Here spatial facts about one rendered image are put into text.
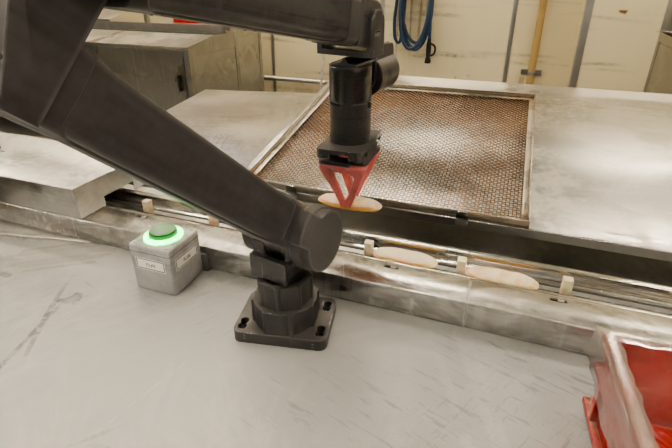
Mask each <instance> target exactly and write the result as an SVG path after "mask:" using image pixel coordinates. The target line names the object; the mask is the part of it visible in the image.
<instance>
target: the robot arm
mask: <svg viewBox="0 0 672 448"><path fill-rule="evenodd" d="M103 9H110V10H118V11H127V12H135V13H142V14H148V15H150V16H153V15H154V16H161V17H167V18H173V19H179V20H186V21H192V22H198V23H205V24H211V25H217V26H223V27H230V28H236V29H242V30H244V31H247V30H248V31H254V32H261V33H267V34H274V35H280V36H286V37H292V38H299V39H304V40H306V41H312V43H317V53H319V54H328V55H339V56H348V57H344V58H342V59H340V60H337V61H334V62H331V63H329V100H330V136H329V137H328V138H327V139H325V140H324V141H323V142H322V143H321V144H320V145H319V146H317V157H318V158H319V169H320V170H321V172H322V174H323V175H324V177H325V178H326V180H327V181H328V183H329V184H330V186H331V188H332V189H333V191H334V193H335V195H336V197H337V199H338V201H339V203H340V205H341V207H345V208H350V207H351V205H352V203H353V201H354V199H355V197H356V196H359V194H360V192H361V190H362V188H363V186H364V184H365V182H366V180H367V178H368V176H369V174H370V172H371V170H372V168H373V166H374V164H375V162H376V160H377V158H378V156H379V154H380V146H379V145H377V141H376V140H377V139H378V140H381V131H380V130H375V129H371V97H372V95H373V94H375V93H377V92H379V91H381V90H383V89H385V88H387V87H389V86H391V85H393V84H394V83H395V82H396V80H397V79H398V76H399V72H400V66H399V62H398V60H397V58H396V56H395V55H394V45H393V43H392V42H389V41H387V42H384V28H385V18H384V13H383V9H382V6H381V4H380V2H379V1H378V0H0V116H2V117H4V118H6V119H8V120H10V121H12V122H14V123H16V124H19V125H21V126H23V127H25V128H27V129H30V130H32V131H35V132H37V133H40V134H42V135H44V136H47V137H49V138H51V139H53V140H56V141H58V142H60V143H62V144H64V145H66V146H68V147H70V148H72V149H74V150H76V151H78V152H80V153H82V154H84V155H86V156H88V157H90V158H93V159H95V160H97V161H99V162H101V163H103V164H105V165H107V166H109V167H111V168H113V169H115V170H117V171H119V172H121V173H123V174H125V175H127V176H129V177H131V178H133V179H135V180H137V181H139V182H141V183H144V184H146V185H148V186H150V187H152V188H154V189H156V190H158V191H160V192H162V193H164V194H166V195H168V196H170V197H172V198H174V199H176V200H178V201H180V202H182V203H184V204H186V205H188V206H190V207H192V208H195V209H197V210H199V211H201V212H203V213H205V214H207V215H209V216H211V217H213V218H215V219H217V220H219V221H221V222H223V223H225V224H227V225H229V226H231V227H233V228H235V229H237V230H239V232H241V233H242V238H243V242H244V243H245V245H246V246H247V247H248V248H250V249H253V251H251V252H250V253H249V256H250V267H251V274H252V275H255V276H257V284H258V287H257V288H256V290H255V292H253V293H251V295H250V297H249V299H248V301H247V303H246V304H245V306H244V308H243V310H242V312H241V314H240V316H239V318H238V320H237V322H236V323H235V325H234V335H235V340H236V341H239V342H246V343H254V344H263V345H271V346H280V347H288V348H297V349H305V350H314V351H322V350H324V349H326V347H327V344H328V340H329V336H330V332H331V328H332V324H333V320H334V316H335V312H336V301H335V300H334V299H332V298H326V297H319V289H318V288H316V287H315V286H314V284H313V275H312V274H311V271H315V272H322V271H324V270H326V269H327V268H328V267H329V266H330V264H331V263H332V262H333V260H334V258H335V257H336V254H337V252H338V250H339V247H340V244H341V240H342V234H343V223H342V218H341V216H340V214H339V213H338V212H337V211H333V210H331V209H330V208H328V207H324V206H321V205H317V204H308V203H304V202H301V201H298V200H296V199H295V198H293V197H292V196H290V195H288V194H287V193H284V192H282V191H280V190H278V189H276V188H274V187H273V186H271V185H270V184H268V183H267V182H265V181H264V180H262V179H261V178H260V177H258V176H257V175H255V174H254V173H253V172H251V171H250V170H248V169H247V168H246V167H244V166H243V165H241V164H240V163H239V162H237V161H236V160H234V159H233V158H232V157H230V156H229V155H227V154H226V153H225V152H223V151H222V150H220V149H219V148H218V147H216V146H215V145H213V144H212V143H211V142H209V141H208V140H206V139H205V138H204V137H202V136H201V135H199V134H198V133H197V132H195V131H194V130H192V129H191V128H190V127H188V126H187V125H185V124H184V123H183V122H181V121H180V120H178V119H177V118H176V117H174V116H173V115H171V114H170V113H169V112H167V111H166V110H164V109H163V108H162V107H160V106H159V105H157V104H156V103H155V102H153V101H152V100H150V99H149V98H148V97H146V96H145V95H143V94H142V93H141V92H139V91H138V90H137V89H135V88H134V87H132V86H131V85H130V84H129V83H127V82H126V81H125V80H123V79H122V78H121V77H119V76H118V75H117V74H116V73H115V72H113V71H112V70H111V69H110V68H108V67H107V66H106V65H105V64H104V62H103V60H102V58H101V57H99V56H98V55H97V54H96V53H95V52H94V51H92V50H91V49H90V48H88V47H87V46H86V45H84V43H85V41H86V40H87V38H88V36H89V34H90V32H91V30H92V28H93V26H94V25H95V23H96V21H97V19H98V17H99V15H100V13H101V12H102V10H103ZM334 172H337V173H341V174H342V177H343V179H344V182H345V185H346V188H347V190H348V193H349V194H348V196H347V198H345V197H344V195H343V193H342V190H341V188H340V185H339V183H338V181H337V178H336V176H335V174H334ZM351 176H352V177H354V181H353V182H352V179H351Z"/></svg>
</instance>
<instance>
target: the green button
mask: <svg viewBox="0 0 672 448"><path fill-rule="evenodd" d="M177 233H178V230H177V227H176V226H175V225H173V224H160V225H156V226H154V227H152V228H151V229H150V230H149V232H148V235H149V238H150V239H151V240H156V241H161V240H167V239H170V238H172V237H174V236H175V235H177Z"/></svg>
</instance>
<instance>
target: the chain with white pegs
mask: <svg viewBox="0 0 672 448"><path fill-rule="evenodd" d="M142 206H143V212H148V213H153V214H156V213H154V210H153V205H152V200H151V199H147V198H146V199H144V200H143V201H142ZM208 220H209V225H214V226H219V220H217V219H215V218H213V217H211V216H209V215H208ZM219 227H222V226H219ZM373 250H374V240H369V239H366V240H365V242H364V254H362V255H367V256H372V257H374V256H373V254H372V252H373ZM466 265H467V258H466V257H461V256H458V260H457V267H456V272H454V273H459V274H464V275H466V274H465V270H466ZM573 285H574V278H573V277H569V276H563V279H562V283H561V287H560V291H559V292H556V293H561V294H566V295H571V293H572V289H573ZM571 296H572V295H571Z"/></svg>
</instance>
